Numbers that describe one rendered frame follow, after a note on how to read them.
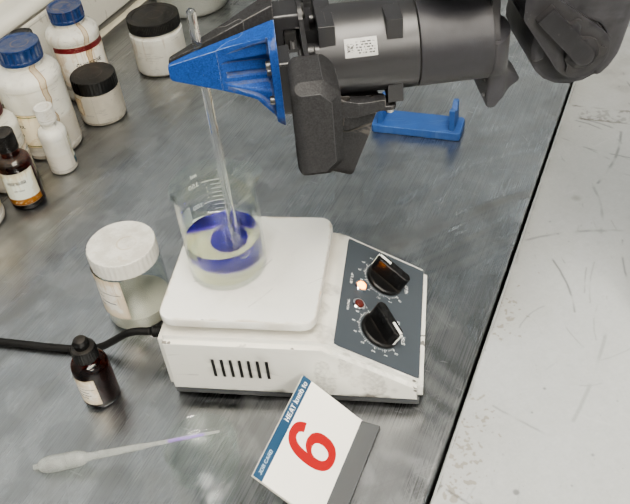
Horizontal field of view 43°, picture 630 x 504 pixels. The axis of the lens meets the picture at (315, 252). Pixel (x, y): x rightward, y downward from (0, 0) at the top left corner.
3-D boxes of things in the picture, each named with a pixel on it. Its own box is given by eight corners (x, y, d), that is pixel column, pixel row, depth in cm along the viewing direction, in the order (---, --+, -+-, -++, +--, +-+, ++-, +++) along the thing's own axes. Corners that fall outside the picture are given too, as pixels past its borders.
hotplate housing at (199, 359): (427, 290, 71) (428, 221, 66) (422, 411, 62) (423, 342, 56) (186, 282, 74) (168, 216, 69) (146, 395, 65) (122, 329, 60)
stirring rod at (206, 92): (242, 248, 62) (194, 5, 49) (242, 253, 62) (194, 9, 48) (234, 249, 62) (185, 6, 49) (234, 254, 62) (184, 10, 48)
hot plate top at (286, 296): (334, 225, 67) (333, 216, 66) (316, 333, 58) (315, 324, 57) (195, 222, 68) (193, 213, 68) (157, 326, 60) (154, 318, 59)
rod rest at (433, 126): (465, 124, 90) (466, 97, 87) (459, 142, 87) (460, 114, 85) (378, 115, 92) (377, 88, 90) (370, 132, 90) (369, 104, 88)
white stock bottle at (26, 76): (61, 118, 98) (27, 19, 89) (95, 139, 94) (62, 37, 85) (10, 146, 94) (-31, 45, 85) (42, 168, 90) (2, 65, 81)
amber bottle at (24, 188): (15, 193, 87) (-14, 124, 81) (48, 188, 87) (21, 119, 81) (10, 213, 84) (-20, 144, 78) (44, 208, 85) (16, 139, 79)
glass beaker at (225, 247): (203, 308, 60) (182, 222, 54) (179, 257, 64) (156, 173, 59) (289, 277, 62) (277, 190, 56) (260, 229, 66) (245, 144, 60)
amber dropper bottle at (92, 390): (109, 373, 67) (86, 317, 62) (127, 395, 65) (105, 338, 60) (77, 393, 66) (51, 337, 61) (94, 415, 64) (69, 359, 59)
